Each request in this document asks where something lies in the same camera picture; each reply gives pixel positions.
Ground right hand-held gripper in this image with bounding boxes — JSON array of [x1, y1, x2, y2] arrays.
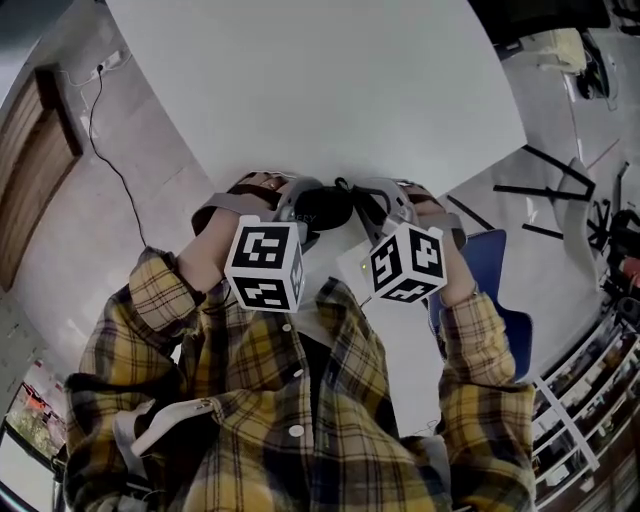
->
[[334, 177, 470, 306]]

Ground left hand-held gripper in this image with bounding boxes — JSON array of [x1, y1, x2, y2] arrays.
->
[[191, 173, 325, 315]]

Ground black object with lettering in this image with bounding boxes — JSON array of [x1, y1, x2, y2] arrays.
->
[[292, 176, 359, 234]]

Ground person's right forearm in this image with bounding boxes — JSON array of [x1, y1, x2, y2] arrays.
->
[[435, 244, 537, 401]]

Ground person's left forearm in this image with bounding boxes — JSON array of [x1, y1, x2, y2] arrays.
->
[[79, 232, 234, 381]]

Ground person's right hand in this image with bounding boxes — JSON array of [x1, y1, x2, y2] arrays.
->
[[401, 182, 450, 217]]

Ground person's left hand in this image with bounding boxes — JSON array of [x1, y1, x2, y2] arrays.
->
[[198, 170, 293, 242]]

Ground blue chair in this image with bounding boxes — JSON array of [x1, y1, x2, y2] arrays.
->
[[427, 228, 534, 384]]

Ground black inner top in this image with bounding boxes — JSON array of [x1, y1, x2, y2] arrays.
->
[[297, 334, 334, 446]]

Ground gray chair with black legs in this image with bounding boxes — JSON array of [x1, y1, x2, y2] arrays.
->
[[492, 143, 602, 292]]

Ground yellow plaid shirt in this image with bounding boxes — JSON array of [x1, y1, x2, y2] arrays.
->
[[63, 247, 539, 512]]

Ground black swivel chair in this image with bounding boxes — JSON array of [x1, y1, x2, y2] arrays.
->
[[587, 199, 640, 301]]

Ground white stool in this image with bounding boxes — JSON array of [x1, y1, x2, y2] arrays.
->
[[519, 27, 587, 71]]

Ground black floor bag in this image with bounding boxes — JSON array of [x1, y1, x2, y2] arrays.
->
[[574, 29, 619, 109]]

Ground white power strip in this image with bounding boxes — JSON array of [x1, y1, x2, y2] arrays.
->
[[74, 49, 125, 85]]

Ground white chest-mounted device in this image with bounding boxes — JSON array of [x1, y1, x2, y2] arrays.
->
[[113, 397, 222, 459]]

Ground white storage shelf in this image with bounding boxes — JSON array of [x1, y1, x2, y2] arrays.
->
[[529, 299, 640, 507]]

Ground black floor cable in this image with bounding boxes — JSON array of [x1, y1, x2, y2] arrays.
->
[[87, 69, 149, 250]]

